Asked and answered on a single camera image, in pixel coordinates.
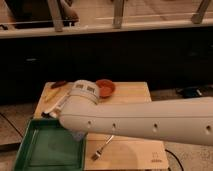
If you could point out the green plastic tray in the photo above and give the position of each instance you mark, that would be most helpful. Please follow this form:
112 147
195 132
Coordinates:
47 146

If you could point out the blue power box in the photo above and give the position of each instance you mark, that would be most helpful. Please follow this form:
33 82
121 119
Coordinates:
191 93

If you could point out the silver fork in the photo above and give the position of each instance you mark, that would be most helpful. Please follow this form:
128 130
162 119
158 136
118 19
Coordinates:
99 151

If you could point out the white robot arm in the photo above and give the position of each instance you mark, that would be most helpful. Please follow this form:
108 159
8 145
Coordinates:
182 120

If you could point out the blue sponge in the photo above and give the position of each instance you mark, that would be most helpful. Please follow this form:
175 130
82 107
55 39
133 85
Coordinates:
78 135

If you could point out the wooden table board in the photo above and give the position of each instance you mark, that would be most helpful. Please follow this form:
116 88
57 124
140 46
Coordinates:
124 153

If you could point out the dark red sausage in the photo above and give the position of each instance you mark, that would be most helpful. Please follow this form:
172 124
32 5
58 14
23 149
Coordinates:
58 84

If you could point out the orange bowl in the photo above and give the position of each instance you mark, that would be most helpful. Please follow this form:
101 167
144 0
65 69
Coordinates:
106 87

